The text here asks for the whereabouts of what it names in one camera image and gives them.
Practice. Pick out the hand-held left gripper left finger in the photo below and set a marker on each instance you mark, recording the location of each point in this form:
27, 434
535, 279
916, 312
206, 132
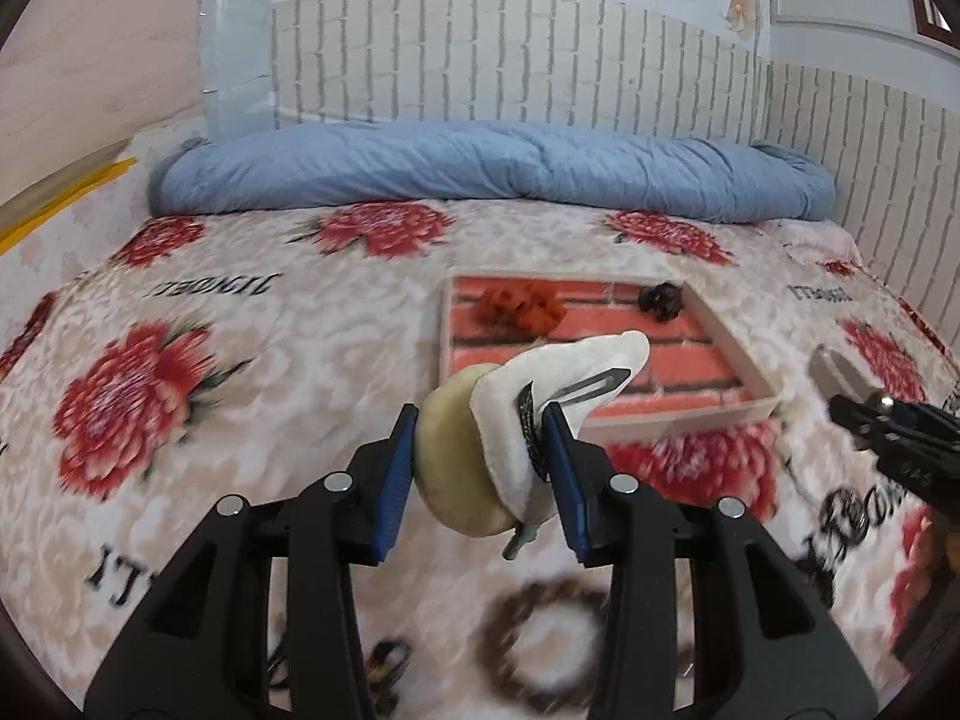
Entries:
394, 481

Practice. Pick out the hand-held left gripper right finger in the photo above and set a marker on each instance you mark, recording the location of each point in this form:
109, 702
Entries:
566, 481

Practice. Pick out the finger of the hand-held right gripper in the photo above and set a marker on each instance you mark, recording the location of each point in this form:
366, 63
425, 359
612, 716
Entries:
919, 414
859, 420

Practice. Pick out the grey metal hair clip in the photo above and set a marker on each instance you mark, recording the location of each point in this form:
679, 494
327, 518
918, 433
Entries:
836, 369

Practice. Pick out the white plush hair clip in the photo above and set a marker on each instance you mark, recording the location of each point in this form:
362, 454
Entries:
501, 446

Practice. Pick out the brick-pattern shallow tray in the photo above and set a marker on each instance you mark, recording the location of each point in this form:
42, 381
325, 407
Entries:
675, 369

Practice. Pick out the red floral blanket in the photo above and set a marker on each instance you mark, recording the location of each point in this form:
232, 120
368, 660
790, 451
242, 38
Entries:
300, 360

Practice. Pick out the red scrunchie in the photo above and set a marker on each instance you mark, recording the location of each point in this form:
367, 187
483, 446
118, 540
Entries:
525, 306

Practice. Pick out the pink cloth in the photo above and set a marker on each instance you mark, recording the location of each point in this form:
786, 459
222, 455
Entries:
814, 236

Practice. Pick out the black hair claw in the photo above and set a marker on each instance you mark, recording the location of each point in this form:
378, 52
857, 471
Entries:
660, 300

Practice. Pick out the blue duvet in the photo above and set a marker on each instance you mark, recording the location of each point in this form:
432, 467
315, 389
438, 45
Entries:
450, 165

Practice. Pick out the yellow strip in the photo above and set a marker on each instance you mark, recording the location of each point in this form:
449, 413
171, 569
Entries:
67, 199

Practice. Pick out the clear plastic sheet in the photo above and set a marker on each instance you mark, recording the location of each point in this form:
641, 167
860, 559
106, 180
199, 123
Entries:
236, 45

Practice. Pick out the brown window frame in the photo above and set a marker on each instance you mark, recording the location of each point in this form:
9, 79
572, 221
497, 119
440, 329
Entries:
930, 7

